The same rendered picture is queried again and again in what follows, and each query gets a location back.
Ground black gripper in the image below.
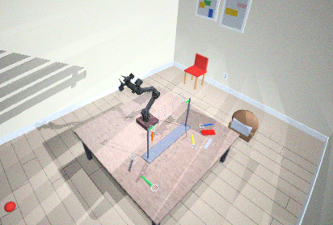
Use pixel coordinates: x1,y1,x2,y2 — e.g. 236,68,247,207
118,73,135,91

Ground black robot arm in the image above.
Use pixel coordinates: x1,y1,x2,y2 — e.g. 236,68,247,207
131,78,160,123

